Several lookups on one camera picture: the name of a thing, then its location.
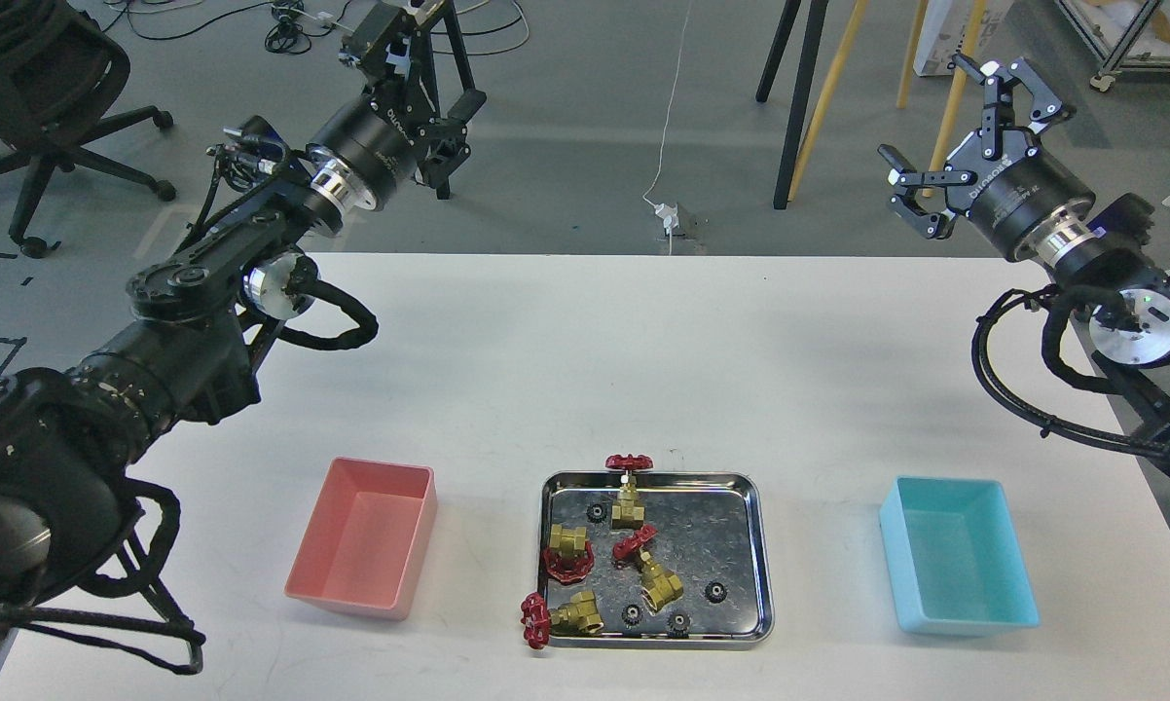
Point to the yellow wooden leg right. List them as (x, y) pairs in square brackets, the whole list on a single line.
[(957, 89)]

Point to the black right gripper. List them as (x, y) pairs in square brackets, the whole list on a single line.
[(1001, 178)]

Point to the yellow wooden leg left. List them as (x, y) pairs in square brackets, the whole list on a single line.
[(815, 120)]

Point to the white cardboard box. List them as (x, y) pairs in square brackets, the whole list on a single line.
[(943, 30)]

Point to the brass valve red handle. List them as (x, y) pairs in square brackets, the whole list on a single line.
[(659, 585), (627, 510), (568, 557), (579, 615)]

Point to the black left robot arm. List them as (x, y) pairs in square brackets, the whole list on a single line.
[(81, 542)]

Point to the brass valve top red handle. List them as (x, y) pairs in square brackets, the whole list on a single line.
[(627, 510)]

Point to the blue plastic box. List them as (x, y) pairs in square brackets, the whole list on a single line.
[(954, 560)]

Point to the aluminium frame cart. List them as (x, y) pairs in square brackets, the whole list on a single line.
[(1129, 39)]

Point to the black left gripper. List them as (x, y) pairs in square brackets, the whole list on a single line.
[(395, 131)]

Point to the black office chair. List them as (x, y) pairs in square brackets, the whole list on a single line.
[(59, 74)]

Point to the yellow wooden leg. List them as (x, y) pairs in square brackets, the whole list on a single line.
[(815, 120), (957, 89)]

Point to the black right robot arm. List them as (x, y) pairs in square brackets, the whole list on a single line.
[(1107, 303)]

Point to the black gear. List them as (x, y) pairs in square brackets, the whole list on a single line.
[(715, 592), (678, 625), (596, 513), (632, 614)]

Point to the pink plastic box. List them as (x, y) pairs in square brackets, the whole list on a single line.
[(364, 548)]

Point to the brass valve bottom red handle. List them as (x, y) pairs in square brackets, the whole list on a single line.
[(579, 615)]

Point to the white power plug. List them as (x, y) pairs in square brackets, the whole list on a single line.
[(670, 218)]

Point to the black easel leg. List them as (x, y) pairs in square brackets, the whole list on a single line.
[(799, 106)]

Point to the metal tray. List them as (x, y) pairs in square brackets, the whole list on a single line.
[(708, 528)]

